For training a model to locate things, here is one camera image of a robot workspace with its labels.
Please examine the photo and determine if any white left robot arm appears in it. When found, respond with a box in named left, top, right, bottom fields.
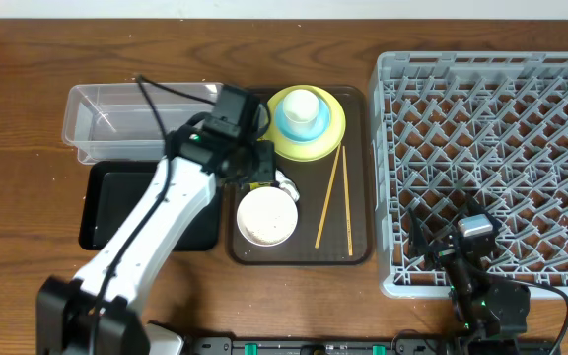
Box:
left=35, top=85, right=275, bottom=354

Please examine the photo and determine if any yellow plate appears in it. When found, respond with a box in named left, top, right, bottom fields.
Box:
left=262, top=85, right=346, bottom=162

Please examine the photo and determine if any black plastic tray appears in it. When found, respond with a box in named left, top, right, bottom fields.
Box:
left=78, top=161, right=222, bottom=251

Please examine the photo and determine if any wooden chopstick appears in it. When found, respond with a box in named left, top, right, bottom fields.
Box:
left=315, top=143, right=341, bottom=249
left=341, top=146, right=353, bottom=256

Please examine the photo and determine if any light blue bowl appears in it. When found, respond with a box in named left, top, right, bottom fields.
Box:
left=275, top=99, right=330, bottom=143

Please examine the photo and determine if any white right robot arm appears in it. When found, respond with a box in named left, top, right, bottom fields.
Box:
left=408, top=197, right=531, bottom=354

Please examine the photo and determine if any clear plastic bin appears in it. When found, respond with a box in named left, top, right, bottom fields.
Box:
left=61, top=82, right=222, bottom=165

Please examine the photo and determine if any white bowl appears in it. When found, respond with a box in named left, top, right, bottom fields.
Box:
left=236, top=187, right=299, bottom=248

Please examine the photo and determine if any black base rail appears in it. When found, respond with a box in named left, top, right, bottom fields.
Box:
left=184, top=335, right=561, bottom=355

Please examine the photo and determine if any brown plastic tray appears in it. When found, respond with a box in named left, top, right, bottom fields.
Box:
left=224, top=85, right=375, bottom=266

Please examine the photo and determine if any yellow green snack wrapper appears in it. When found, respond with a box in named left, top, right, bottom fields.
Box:
left=249, top=181, right=279, bottom=190

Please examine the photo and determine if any grey dishwasher rack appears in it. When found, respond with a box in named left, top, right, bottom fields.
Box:
left=369, top=51, right=568, bottom=299

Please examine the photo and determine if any white tissue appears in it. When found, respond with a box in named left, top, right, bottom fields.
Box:
left=275, top=170, right=300, bottom=202

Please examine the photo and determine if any white cup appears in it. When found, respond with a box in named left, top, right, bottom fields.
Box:
left=282, top=89, right=320, bottom=135

